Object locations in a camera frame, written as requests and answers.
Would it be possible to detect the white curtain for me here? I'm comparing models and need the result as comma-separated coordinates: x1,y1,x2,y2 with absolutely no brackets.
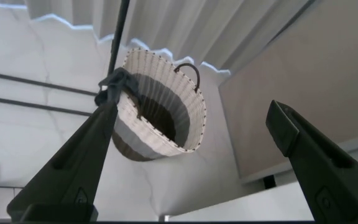
0,0,311,76

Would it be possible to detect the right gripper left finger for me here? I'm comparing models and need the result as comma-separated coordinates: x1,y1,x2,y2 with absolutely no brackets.
7,99,119,223

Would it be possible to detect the white laundry basket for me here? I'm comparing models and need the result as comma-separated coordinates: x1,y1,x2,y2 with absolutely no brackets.
112,47,208,162

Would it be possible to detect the black clothes rack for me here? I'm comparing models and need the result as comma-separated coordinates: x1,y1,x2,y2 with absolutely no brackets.
0,0,131,189

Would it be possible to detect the dark grey garment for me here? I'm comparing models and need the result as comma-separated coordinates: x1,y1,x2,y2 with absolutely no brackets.
94,67,141,107

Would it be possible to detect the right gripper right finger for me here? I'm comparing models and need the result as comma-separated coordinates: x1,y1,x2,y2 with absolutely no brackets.
265,100,358,223

